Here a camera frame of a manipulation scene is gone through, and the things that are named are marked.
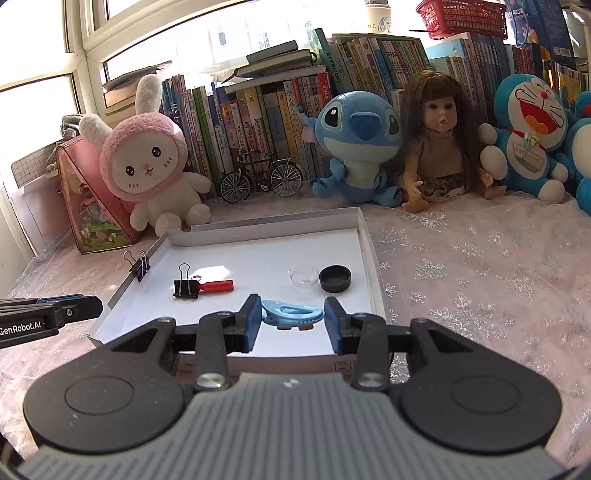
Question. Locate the clear round dish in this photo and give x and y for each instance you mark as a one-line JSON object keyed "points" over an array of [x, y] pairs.
{"points": [[304, 278]]}

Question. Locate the row of upright books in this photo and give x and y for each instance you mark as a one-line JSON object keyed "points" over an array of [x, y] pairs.
{"points": [[258, 115]]}

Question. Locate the black bicycle model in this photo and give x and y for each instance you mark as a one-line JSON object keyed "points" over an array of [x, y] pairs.
{"points": [[265, 187]]}

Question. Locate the white cup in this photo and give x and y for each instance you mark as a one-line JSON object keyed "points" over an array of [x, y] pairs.
{"points": [[378, 16]]}

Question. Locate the blue printed box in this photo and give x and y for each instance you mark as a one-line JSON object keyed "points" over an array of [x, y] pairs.
{"points": [[535, 27]]}

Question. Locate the brown-haired baby doll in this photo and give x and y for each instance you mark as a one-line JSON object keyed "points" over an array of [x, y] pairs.
{"points": [[438, 157]]}

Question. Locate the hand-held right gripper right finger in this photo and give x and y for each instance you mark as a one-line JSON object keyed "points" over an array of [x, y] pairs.
{"points": [[333, 325]]}

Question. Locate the pink house toy box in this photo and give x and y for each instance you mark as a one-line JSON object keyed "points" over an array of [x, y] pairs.
{"points": [[92, 207]]}

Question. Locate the blue white round plush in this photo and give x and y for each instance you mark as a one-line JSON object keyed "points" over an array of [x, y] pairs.
{"points": [[582, 152]]}

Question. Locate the light blue hair clip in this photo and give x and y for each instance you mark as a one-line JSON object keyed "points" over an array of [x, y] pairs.
{"points": [[295, 314]]}

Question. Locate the white plastic sheet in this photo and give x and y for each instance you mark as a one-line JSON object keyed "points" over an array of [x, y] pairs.
{"points": [[32, 217]]}

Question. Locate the pale lying book stack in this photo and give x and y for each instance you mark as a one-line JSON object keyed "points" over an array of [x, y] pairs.
{"points": [[134, 90]]}

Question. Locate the dark lying book stack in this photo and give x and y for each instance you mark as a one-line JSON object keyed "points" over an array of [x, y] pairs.
{"points": [[277, 57]]}

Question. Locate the red plastic basket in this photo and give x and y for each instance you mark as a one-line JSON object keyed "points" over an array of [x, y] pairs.
{"points": [[461, 18]]}

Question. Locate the large black binder clip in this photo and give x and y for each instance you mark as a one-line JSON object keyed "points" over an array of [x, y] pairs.
{"points": [[184, 288]]}

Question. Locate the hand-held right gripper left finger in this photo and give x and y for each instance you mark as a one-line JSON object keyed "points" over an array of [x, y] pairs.
{"points": [[253, 323]]}

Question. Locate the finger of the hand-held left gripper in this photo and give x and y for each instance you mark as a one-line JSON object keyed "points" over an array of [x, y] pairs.
{"points": [[60, 301], [74, 314]]}

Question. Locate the white window frame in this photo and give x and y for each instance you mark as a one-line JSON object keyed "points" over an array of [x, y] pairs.
{"points": [[92, 23]]}

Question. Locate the white cardboard box tray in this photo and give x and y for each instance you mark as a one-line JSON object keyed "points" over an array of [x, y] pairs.
{"points": [[277, 258]]}

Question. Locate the white grid board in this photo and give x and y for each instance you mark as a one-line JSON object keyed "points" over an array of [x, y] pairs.
{"points": [[34, 164]]}

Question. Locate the pink white bunny plush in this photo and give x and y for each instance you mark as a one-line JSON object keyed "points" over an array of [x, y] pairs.
{"points": [[143, 166]]}

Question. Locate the black round lid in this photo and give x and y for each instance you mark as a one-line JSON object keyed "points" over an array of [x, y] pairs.
{"points": [[334, 279]]}

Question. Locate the small black binder clip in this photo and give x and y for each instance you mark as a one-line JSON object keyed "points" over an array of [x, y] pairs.
{"points": [[141, 268]]}

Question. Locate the blue alien plush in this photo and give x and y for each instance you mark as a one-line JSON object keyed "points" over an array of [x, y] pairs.
{"points": [[355, 152]]}

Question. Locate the blue cat plush with bell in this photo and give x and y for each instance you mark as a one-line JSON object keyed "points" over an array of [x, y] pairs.
{"points": [[521, 152]]}

